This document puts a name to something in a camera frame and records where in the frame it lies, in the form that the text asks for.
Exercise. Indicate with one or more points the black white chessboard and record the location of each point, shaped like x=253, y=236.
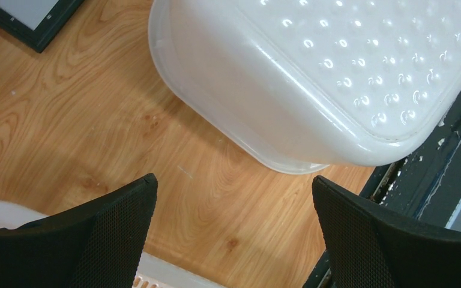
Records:
x=36, y=22

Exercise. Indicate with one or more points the large white plastic tub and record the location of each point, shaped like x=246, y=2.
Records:
x=301, y=85

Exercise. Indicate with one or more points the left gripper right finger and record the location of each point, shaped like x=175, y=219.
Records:
x=369, y=245

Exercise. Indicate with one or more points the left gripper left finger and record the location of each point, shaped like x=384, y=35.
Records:
x=96, y=244

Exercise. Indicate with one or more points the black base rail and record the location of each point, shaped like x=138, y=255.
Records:
x=425, y=185

